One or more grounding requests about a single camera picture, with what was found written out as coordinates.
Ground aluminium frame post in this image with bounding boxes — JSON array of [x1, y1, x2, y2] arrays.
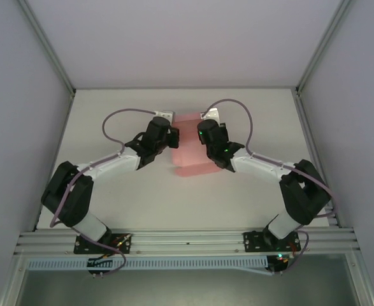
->
[[296, 0, 356, 96], [17, 0, 76, 97]]

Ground pink paper box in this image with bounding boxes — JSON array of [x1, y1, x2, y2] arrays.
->
[[170, 111, 221, 178]]

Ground aluminium side rail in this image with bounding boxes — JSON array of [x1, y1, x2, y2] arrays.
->
[[32, 92, 76, 231], [294, 92, 343, 228]]

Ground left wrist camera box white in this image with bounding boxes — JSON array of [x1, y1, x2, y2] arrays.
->
[[153, 110, 176, 126]]

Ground black control board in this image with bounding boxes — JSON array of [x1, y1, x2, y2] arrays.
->
[[87, 256, 115, 279], [267, 253, 290, 275]]

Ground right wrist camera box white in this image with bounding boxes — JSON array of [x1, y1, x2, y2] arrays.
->
[[201, 107, 222, 124]]

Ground slotted white cable duct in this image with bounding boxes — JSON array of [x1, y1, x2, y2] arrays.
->
[[25, 256, 270, 272]]

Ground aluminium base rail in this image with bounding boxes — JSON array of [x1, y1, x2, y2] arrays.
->
[[13, 226, 360, 256]]

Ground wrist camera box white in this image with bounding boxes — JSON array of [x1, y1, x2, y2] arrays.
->
[[201, 107, 222, 124], [153, 110, 176, 126]]

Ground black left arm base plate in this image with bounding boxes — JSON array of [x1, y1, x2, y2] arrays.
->
[[74, 233, 133, 256]]

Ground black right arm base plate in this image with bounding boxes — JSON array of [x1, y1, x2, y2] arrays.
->
[[243, 229, 302, 254]]

